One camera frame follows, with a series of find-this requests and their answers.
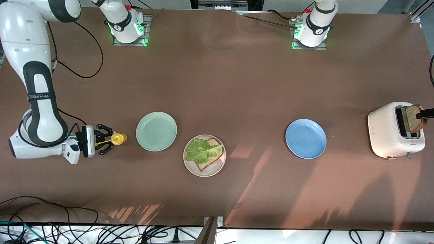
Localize grey cable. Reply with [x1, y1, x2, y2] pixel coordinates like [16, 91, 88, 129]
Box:
[145, 7, 165, 26]

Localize grey left arm base plate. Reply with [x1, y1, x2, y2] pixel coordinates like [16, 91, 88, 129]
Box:
[291, 19, 328, 50]

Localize brown table mat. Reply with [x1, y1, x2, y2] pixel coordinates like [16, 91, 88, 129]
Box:
[0, 6, 434, 231]

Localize brown bread slice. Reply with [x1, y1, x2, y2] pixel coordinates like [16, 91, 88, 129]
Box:
[195, 137, 225, 172]
[406, 104, 428, 134]

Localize blue plate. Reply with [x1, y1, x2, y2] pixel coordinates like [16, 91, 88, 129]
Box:
[285, 119, 327, 159]

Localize beige plate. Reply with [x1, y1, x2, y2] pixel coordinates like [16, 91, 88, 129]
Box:
[183, 135, 226, 178]

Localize teal cable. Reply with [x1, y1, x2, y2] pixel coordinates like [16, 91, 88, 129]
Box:
[0, 220, 36, 244]

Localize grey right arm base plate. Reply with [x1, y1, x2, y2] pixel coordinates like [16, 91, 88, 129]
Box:
[113, 14, 151, 47]

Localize yellow mustard squeeze bottle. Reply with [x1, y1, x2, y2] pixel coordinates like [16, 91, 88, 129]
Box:
[94, 133, 128, 147]

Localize green lettuce leaf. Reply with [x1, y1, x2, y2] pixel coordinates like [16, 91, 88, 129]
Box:
[186, 137, 224, 164]

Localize mint green plate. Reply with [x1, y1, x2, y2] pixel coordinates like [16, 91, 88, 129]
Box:
[136, 111, 178, 152]

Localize white toaster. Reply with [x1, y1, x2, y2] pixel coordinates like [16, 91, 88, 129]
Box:
[368, 102, 426, 160]

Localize aluminium profile post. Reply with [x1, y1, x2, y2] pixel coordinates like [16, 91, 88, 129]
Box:
[198, 216, 223, 244]

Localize grey power strip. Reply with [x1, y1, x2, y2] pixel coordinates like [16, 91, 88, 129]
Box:
[190, 0, 264, 11]

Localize aluminium frame bracket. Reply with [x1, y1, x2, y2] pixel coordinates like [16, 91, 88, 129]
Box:
[409, 0, 434, 23]

